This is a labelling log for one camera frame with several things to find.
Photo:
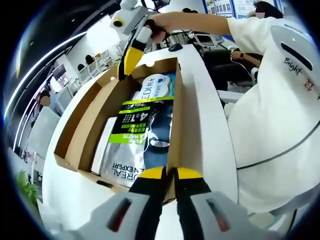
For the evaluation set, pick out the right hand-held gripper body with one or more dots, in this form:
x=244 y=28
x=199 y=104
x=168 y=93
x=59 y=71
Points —
x=130 y=20

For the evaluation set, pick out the blue white wet wipes pack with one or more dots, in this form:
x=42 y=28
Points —
x=160 y=86

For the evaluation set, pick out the black green silver sachet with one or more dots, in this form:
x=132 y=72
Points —
x=130 y=140

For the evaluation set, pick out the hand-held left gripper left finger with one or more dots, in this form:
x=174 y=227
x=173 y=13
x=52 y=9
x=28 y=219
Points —
x=130 y=215

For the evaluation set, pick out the white chest device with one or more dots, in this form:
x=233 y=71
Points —
x=292 y=47

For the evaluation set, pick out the person's right hand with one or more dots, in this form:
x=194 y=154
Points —
x=161 y=26

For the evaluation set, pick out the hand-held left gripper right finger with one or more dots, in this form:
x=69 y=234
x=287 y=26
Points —
x=210 y=215

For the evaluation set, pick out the black computer mouse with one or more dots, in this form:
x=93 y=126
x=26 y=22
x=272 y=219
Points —
x=175 y=47

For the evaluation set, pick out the white desk partition panel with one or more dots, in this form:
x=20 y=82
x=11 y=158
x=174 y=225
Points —
x=43 y=132

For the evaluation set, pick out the white ceiling light strip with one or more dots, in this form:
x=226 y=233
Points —
x=37 y=70

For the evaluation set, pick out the brown cardboard shoe box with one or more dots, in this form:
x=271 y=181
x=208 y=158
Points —
x=85 y=117

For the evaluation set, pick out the small white carton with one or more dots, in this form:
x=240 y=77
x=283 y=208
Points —
x=105 y=145

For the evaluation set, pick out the potted green plant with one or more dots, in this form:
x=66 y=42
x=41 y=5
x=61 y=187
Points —
x=26 y=187

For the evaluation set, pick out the blue wall poster board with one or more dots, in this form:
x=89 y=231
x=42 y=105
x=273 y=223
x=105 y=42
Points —
x=225 y=7

